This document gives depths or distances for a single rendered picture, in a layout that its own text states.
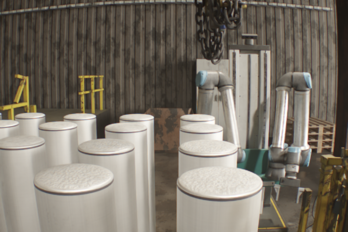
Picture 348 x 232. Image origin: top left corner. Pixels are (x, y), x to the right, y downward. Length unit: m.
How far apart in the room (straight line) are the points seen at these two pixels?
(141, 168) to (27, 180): 0.44
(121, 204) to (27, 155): 0.31
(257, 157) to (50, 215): 2.09
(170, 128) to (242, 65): 3.32
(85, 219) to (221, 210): 0.24
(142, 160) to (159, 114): 5.98
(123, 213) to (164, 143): 4.89
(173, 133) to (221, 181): 5.08
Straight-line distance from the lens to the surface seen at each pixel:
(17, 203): 0.96
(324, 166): 2.16
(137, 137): 1.10
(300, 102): 2.21
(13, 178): 0.93
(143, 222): 1.23
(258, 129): 2.52
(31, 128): 1.55
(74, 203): 0.55
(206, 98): 2.08
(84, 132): 1.44
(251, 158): 2.48
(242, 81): 2.46
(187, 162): 0.79
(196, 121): 1.34
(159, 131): 5.59
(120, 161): 0.80
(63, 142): 1.18
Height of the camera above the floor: 1.53
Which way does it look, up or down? 5 degrees down
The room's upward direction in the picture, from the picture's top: straight up
